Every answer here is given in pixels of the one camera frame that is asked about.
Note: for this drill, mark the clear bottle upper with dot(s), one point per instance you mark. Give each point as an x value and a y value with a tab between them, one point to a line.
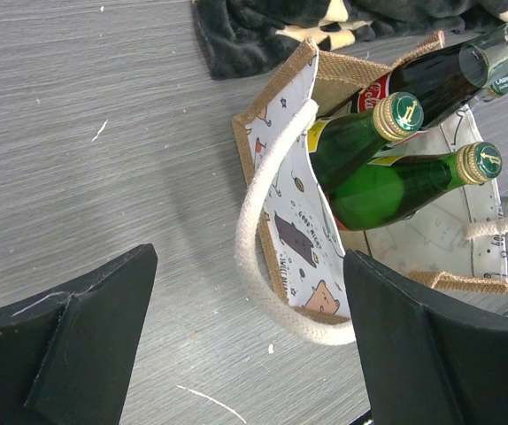
495	90

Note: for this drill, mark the green bottle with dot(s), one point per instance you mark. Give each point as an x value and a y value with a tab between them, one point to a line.
338	146
389	189

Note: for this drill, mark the brown canvas bag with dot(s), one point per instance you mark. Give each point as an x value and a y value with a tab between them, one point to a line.
288	246

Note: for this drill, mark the black floral blanket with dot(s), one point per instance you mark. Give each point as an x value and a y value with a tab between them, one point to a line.
248	38

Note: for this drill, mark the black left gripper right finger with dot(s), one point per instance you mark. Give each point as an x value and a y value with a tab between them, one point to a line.
427	358

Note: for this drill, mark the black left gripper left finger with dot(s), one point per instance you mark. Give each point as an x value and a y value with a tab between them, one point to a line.
67	353

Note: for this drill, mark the cola glass bottle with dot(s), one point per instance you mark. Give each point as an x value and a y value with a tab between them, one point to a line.
443	80

